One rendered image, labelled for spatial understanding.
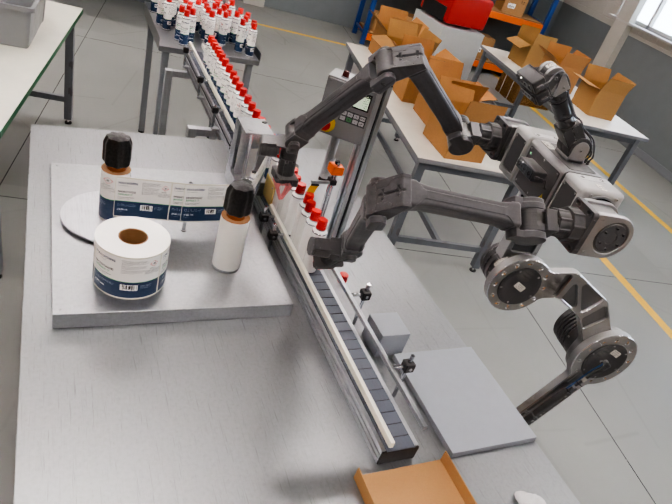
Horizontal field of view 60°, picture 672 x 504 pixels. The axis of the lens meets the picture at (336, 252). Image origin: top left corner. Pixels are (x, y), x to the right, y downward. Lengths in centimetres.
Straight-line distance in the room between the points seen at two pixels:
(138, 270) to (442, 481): 96
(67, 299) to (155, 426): 45
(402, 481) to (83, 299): 96
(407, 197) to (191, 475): 78
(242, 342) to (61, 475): 59
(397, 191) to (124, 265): 77
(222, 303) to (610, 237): 106
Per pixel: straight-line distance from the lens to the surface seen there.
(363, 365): 168
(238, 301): 175
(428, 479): 157
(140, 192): 191
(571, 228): 149
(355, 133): 190
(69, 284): 175
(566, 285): 191
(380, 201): 128
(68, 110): 458
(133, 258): 162
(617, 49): 942
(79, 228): 195
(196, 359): 163
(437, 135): 363
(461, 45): 740
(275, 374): 164
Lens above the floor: 200
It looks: 33 degrees down
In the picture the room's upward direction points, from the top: 19 degrees clockwise
